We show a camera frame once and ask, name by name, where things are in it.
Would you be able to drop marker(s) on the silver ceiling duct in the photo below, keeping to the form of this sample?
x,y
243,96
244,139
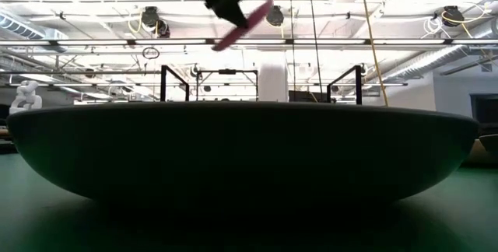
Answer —
x,y
428,63

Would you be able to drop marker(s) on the black metal frame shelf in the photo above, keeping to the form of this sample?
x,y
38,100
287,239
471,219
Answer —
x,y
163,85

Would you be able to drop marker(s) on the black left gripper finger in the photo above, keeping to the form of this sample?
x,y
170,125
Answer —
x,y
233,12

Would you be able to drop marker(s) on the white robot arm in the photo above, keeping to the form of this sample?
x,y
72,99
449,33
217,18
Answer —
x,y
26,98

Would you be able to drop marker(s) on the large dark bowl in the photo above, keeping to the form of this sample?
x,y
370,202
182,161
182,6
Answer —
x,y
241,151

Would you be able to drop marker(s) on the pink plate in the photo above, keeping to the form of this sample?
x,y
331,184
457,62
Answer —
x,y
253,20

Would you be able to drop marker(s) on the brown plate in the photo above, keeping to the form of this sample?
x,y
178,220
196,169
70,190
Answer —
x,y
490,142

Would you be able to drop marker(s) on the white round column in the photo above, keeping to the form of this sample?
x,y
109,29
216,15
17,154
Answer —
x,y
273,82

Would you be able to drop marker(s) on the dark wall window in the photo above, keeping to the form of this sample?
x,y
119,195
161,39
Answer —
x,y
485,108

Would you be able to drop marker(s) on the long ceiling light strip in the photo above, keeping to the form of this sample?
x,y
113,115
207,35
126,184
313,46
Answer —
x,y
330,42

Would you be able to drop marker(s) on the black metal frame stand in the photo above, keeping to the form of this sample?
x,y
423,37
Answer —
x,y
227,72

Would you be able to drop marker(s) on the dark monitor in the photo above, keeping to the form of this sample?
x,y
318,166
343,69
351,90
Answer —
x,y
307,96

